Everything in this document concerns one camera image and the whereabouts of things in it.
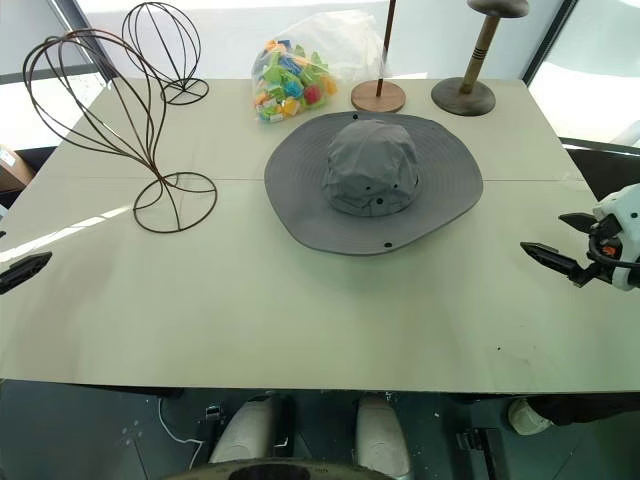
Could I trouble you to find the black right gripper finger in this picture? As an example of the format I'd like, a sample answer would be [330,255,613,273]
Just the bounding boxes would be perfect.
[558,212,599,234]
[519,241,597,289]

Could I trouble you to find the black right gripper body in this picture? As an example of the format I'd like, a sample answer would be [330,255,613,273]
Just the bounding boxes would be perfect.
[585,215,640,281]

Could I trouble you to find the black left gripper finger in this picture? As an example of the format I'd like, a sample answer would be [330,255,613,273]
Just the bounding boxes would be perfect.
[0,251,53,295]

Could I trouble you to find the wooden mushroom-top hat stand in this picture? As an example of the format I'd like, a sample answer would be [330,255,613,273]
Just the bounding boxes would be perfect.
[430,0,530,117]

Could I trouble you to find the thin pole stand, round wooden base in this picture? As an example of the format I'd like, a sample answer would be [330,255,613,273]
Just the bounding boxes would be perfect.
[350,0,407,114]

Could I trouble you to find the grey wide-brim bucket hat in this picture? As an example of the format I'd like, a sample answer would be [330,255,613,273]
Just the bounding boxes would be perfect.
[263,111,484,257]

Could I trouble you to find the brown cardboard box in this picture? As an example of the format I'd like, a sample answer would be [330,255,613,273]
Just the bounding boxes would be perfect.
[0,144,37,194]

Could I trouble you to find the white round caster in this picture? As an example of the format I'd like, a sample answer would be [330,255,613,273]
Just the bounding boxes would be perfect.
[508,398,554,436]

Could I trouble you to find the silver robot right leg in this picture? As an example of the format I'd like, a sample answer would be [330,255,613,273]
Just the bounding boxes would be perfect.
[353,393,412,479]

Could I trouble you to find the silver robot leg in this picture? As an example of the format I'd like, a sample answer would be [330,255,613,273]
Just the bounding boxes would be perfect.
[208,394,296,464]
[353,393,412,479]

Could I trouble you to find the dark rounded robot torso rim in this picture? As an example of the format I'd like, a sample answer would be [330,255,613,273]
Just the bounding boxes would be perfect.
[163,456,397,480]

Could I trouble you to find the silver robot left leg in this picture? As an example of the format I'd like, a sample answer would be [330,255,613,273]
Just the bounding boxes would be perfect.
[208,394,296,464]

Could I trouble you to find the clear bag of colourful toys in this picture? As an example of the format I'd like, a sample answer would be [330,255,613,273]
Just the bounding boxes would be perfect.
[251,10,392,126]

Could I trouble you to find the large wire head stand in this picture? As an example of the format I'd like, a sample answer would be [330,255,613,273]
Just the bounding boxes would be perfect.
[22,28,219,234]

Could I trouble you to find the white floor cable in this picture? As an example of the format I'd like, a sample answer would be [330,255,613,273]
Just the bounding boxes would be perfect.
[158,396,207,452]

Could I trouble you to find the small wire head stand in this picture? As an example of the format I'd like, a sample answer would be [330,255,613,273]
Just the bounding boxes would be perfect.
[121,2,210,106]

